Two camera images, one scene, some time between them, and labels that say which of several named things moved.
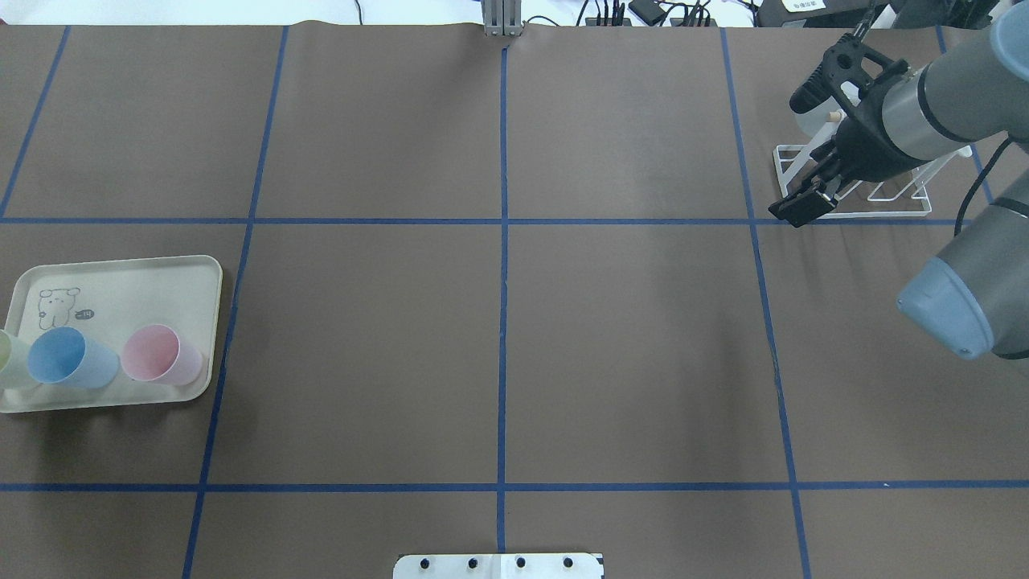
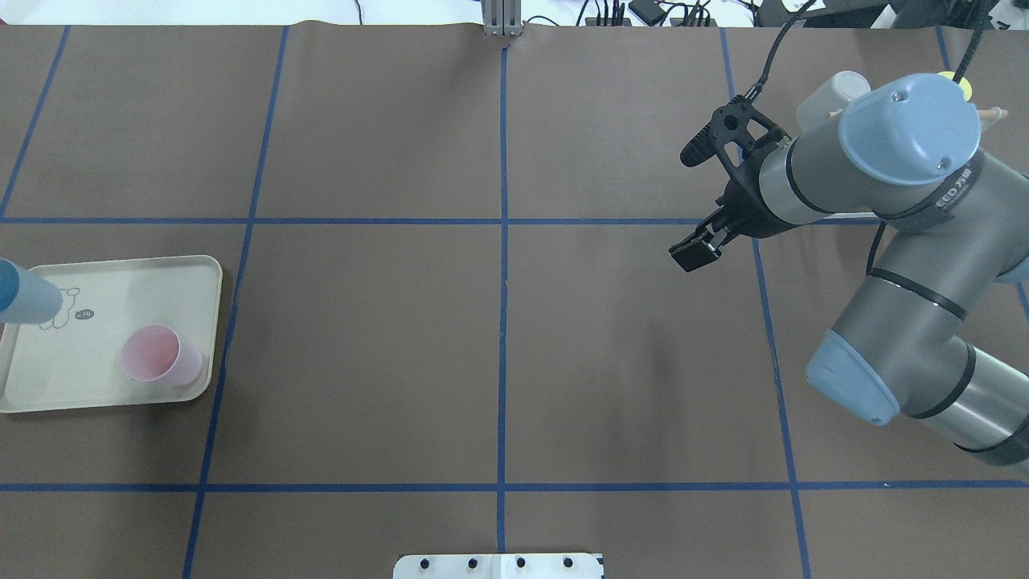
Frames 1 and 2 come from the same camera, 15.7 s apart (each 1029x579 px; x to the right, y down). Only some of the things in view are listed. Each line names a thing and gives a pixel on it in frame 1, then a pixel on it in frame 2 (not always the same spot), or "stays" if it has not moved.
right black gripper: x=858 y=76 to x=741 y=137
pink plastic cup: x=152 y=352 stays
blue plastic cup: x=63 y=355 to x=26 y=298
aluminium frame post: x=502 y=18 stays
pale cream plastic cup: x=6 y=351 to x=819 y=114
